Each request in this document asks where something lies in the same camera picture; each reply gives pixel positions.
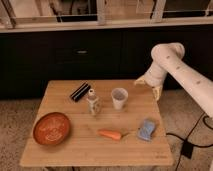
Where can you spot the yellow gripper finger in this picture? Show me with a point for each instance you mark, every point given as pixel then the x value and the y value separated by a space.
pixel 157 91
pixel 140 81

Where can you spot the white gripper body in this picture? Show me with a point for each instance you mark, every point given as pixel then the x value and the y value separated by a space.
pixel 155 75

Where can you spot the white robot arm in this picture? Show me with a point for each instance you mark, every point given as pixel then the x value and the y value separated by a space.
pixel 167 59

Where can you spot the small clear glass bottle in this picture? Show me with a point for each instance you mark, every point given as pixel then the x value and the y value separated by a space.
pixel 93 102

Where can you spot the white paper cup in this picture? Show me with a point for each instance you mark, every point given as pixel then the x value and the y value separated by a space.
pixel 119 97

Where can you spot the blue sponge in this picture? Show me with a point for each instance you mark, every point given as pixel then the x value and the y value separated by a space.
pixel 146 130

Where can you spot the wooden table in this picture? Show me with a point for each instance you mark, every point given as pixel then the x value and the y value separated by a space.
pixel 85 147

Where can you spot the black rectangular box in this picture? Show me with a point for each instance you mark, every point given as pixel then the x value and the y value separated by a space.
pixel 80 92

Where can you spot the orange carrot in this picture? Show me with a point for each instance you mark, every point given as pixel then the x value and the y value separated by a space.
pixel 115 135

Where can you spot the black power adapter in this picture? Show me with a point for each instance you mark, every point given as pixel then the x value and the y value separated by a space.
pixel 187 149

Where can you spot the orange ceramic bowl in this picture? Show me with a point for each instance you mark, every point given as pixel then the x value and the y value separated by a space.
pixel 51 129

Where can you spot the dark cabinet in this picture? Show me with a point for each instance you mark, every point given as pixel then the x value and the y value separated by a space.
pixel 29 60

